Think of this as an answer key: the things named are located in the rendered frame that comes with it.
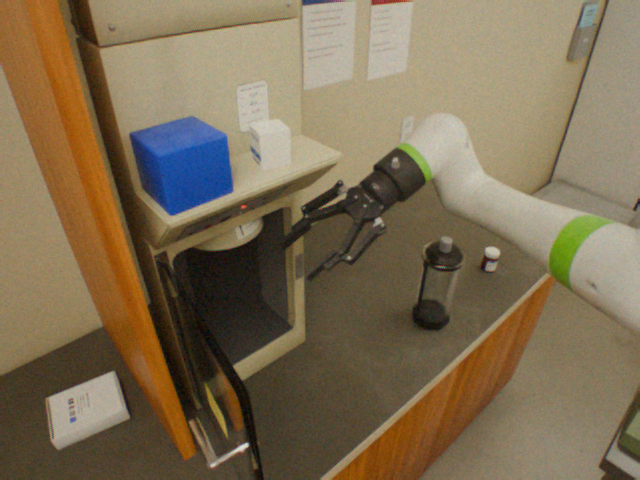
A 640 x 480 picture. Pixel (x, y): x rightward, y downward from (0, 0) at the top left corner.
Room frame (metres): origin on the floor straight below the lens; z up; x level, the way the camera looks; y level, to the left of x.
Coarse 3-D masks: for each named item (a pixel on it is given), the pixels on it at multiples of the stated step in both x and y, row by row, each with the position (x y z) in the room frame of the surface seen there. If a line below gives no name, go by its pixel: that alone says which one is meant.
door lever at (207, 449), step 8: (192, 424) 0.36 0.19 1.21; (200, 424) 0.36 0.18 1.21; (200, 432) 0.34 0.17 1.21; (200, 440) 0.33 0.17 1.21; (208, 440) 0.33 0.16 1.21; (200, 448) 0.32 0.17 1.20; (208, 448) 0.32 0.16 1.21; (232, 448) 0.32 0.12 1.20; (208, 456) 0.31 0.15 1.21; (216, 456) 0.31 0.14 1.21; (224, 456) 0.31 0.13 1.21; (232, 456) 0.31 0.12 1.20; (208, 464) 0.30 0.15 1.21; (216, 464) 0.29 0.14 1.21
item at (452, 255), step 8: (440, 240) 0.87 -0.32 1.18; (448, 240) 0.83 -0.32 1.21; (432, 248) 0.84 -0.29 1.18; (440, 248) 0.83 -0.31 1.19; (448, 248) 0.82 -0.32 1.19; (456, 248) 0.84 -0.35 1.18; (432, 256) 0.82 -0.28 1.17; (440, 256) 0.81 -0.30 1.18; (448, 256) 0.81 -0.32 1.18; (456, 256) 0.81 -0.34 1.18; (448, 264) 0.79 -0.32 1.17
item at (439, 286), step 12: (432, 264) 0.80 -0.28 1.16; (456, 264) 0.79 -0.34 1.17; (432, 276) 0.80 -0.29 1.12; (444, 276) 0.79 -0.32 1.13; (456, 276) 0.81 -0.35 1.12; (432, 288) 0.80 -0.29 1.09; (444, 288) 0.79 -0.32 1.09; (432, 300) 0.80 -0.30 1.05; (444, 300) 0.79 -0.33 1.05; (420, 312) 0.81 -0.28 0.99; (432, 312) 0.79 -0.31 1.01; (444, 312) 0.80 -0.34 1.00
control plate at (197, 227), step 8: (272, 192) 0.60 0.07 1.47; (280, 192) 0.63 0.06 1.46; (256, 200) 0.59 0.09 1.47; (264, 200) 0.62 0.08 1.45; (272, 200) 0.66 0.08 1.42; (232, 208) 0.55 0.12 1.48; (240, 208) 0.58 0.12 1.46; (248, 208) 0.61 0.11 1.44; (216, 216) 0.54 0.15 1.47; (224, 216) 0.57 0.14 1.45; (232, 216) 0.60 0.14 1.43; (192, 224) 0.51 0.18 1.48; (200, 224) 0.53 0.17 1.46; (208, 224) 0.56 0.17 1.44; (216, 224) 0.59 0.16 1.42; (184, 232) 0.52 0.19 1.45
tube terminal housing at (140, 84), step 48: (96, 48) 0.56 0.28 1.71; (144, 48) 0.59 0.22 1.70; (192, 48) 0.63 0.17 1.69; (240, 48) 0.68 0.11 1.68; (288, 48) 0.74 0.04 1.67; (96, 96) 0.60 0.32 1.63; (144, 96) 0.58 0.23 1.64; (192, 96) 0.62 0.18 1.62; (288, 96) 0.74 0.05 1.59; (240, 144) 0.67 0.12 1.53; (144, 240) 0.56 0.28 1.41; (192, 240) 0.60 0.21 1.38; (288, 288) 0.76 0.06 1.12; (288, 336) 0.72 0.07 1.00
